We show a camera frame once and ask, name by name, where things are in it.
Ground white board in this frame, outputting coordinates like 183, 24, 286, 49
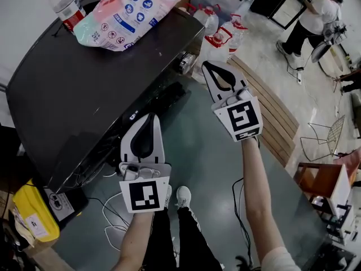
331, 164, 353, 217

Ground white cable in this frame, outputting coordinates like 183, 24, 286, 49
102, 171, 132, 252

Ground person's white flower print shirt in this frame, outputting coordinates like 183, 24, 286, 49
261, 246, 302, 271

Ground cardboard box with yellow sticker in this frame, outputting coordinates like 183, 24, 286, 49
24, 238, 74, 271

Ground metal wire chair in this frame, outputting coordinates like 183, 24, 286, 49
300, 114, 346, 162

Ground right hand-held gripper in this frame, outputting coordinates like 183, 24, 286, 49
201, 60, 263, 143

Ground pink detergent pouch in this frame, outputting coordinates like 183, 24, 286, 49
73, 0, 184, 53

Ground person's right white shoe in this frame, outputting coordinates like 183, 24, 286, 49
175, 186, 192, 208

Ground black metal frame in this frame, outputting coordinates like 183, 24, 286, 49
310, 196, 356, 245

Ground person's right forearm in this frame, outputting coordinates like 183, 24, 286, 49
241, 136, 285, 265

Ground person's black trousers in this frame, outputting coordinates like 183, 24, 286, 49
142, 206, 223, 271

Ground round white basin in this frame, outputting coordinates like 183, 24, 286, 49
318, 43, 346, 77

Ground black bin with yellow lid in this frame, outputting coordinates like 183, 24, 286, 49
12, 178, 90, 242

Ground crumpled beige cloth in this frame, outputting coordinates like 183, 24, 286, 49
11, 207, 36, 248

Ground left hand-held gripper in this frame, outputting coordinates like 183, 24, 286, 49
118, 113, 172, 213

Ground person's left white shoe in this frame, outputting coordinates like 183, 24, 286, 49
164, 184, 173, 208

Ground pink cloth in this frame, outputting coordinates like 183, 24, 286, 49
332, 148, 361, 186

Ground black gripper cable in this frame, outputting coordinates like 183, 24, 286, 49
231, 178, 254, 269

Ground person's white shoe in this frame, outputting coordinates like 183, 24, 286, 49
164, 184, 173, 208
175, 186, 192, 208

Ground brown wooden chair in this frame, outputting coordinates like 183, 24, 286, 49
294, 162, 344, 200

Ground wooden slat platform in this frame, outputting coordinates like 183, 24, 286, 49
227, 55, 300, 168

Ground clear water bottle red cap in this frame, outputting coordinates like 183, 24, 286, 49
42, 0, 87, 35

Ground thin black floor cable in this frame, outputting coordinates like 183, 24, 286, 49
87, 198, 130, 228

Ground black washing machine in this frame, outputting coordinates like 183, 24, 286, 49
5, 0, 206, 194

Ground person's left forearm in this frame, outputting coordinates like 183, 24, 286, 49
111, 210, 155, 271

